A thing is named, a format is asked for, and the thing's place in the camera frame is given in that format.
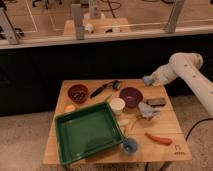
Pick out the small yellow round object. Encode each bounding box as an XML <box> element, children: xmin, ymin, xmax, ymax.
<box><xmin>65</xmin><ymin>105</ymin><xmax>76</xmax><ymax>113</ymax></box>

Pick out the dark grey rectangular block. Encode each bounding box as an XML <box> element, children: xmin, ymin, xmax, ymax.
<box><xmin>147</xmin><ymin>98</ymin><xmax>166</xmax><ymax>107</ymax></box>

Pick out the dark red bowl with beans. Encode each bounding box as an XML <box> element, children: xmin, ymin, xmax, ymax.
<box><xmin>68</xmin><ymin>84</ymin><xmax>89</xmax><ymax>104</ymax></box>

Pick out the purple bowl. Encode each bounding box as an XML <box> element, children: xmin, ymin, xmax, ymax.
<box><xmin>119</xmin><ymin>87</ymin><xmax>143</xmax><ymax>108</ymax></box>

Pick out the black cable on floor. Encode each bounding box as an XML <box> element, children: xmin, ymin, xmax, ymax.
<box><xmin>185</xmin><ymin>117</ymin><xmax>213</xmax><ymax>141</ymax></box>

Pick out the small blue cup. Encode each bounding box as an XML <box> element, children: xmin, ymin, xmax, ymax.
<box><xmin>122</xmin><ymin>138</ymin><xmax>138</xmax><ymax>155</ymax></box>

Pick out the white cup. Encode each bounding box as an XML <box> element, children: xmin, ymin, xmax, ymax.
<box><xmin>109</xmin><ymin>98</ymin><xmax>125</xmax><ymax>115</ymax></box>

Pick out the orange carrot toy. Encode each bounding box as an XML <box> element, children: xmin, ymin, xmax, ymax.
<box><xmin>145</xmin><ymin>132</ymin><xmax>172</xmax><ymax>145</ymax></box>

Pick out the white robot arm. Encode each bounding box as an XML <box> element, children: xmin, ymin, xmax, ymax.
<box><xmin>151</xmin><ymin>53</ymin><xmax>213</xmax><ymax>117</ymax></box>

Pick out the black handled dish brush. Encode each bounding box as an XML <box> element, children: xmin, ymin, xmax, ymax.
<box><xmin>90</xmin><ymin>80</ymin><xmax>121</xmax><ymax>98</ymax></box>

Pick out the small wooden background table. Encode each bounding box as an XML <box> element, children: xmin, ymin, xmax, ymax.
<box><xmin>63</xmin><ymin>18</ymin><xmax>131</xmax><ymax>36</ymax></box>

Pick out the green plastic tray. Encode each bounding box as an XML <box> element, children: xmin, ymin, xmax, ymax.
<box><xmin>55</xmin><ymin>102</ymin><xmax>124</xmax><ymax>165</ymax></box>

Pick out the blue-grey sponge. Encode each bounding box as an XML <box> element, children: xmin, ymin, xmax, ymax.
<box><xmin>142</xmin><ymin>76</ymin><xmax>154</xmax><ymax>86</ymax></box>

